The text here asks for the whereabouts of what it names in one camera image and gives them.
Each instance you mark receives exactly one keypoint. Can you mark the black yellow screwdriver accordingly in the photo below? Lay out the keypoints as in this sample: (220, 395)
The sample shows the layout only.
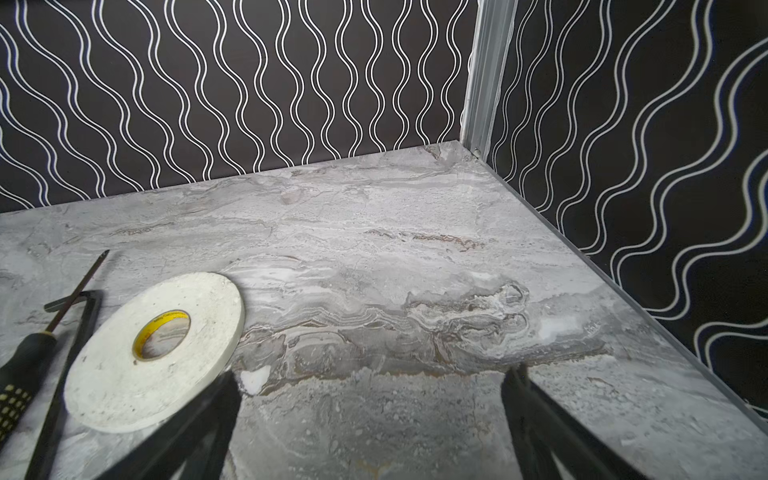
(23, 374)

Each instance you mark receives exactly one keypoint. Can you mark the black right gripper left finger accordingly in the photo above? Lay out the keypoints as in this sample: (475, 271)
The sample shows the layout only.
(193, 443)

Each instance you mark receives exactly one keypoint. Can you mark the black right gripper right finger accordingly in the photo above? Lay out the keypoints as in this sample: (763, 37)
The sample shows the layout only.
(546, 438)

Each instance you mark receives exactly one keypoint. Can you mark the black hex key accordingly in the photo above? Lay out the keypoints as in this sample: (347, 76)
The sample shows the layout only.
(46, 448)

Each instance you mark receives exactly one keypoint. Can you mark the white tape roll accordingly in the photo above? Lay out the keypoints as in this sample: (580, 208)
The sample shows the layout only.
(156, 353)

